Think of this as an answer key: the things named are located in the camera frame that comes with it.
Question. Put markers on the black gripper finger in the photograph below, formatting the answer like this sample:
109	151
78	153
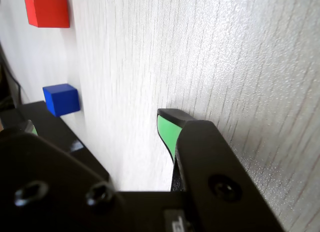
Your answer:
37	167
200	154

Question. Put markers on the red cube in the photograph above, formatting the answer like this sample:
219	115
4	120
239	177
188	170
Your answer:
47	9

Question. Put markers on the blue cube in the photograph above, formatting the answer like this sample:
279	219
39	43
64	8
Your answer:
62	100

